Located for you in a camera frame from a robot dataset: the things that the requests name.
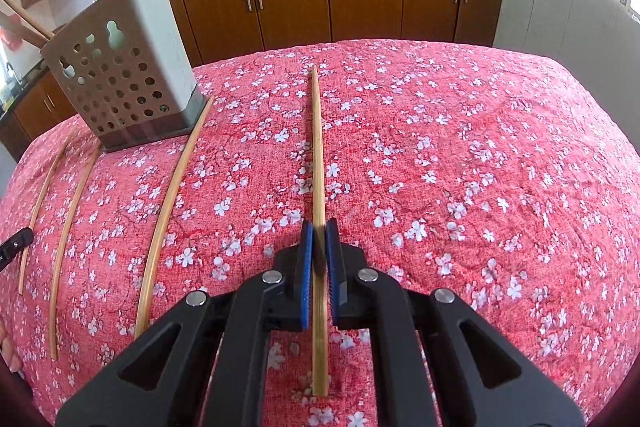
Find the wooden base cabinets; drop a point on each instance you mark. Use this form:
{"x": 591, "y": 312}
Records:
{"x": 365, "y": 2}

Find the perforated grey-green chopstick holder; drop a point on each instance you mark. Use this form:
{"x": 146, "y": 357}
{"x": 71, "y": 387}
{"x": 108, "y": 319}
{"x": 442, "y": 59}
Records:
{"x": 125, "y": 72}

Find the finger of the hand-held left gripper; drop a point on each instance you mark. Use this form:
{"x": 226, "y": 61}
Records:
{"x": 17, "y": 243}

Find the red floral tablecloth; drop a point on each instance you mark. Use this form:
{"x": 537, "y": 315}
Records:
{"x": 450, "y": 157}

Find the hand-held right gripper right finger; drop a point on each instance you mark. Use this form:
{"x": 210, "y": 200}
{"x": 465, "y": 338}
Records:
{"x": 337, "y": 287}

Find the person's left hand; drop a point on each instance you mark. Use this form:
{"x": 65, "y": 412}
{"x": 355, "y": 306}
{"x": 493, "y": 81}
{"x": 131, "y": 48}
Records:
{"x": 7, "y": 347}

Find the bamboo chopstick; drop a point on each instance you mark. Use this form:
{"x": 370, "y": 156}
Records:
{"x": 318, "y": 157}
{"x": 21, "y": 282}
{"x": 22, "y": 32}
{"x": 143, "y": 312}
{"x": 53, "y": 337}
{"x": 25, "y": 13}

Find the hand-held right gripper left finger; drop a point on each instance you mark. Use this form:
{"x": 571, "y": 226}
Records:
{"x": 304, "y": 277}

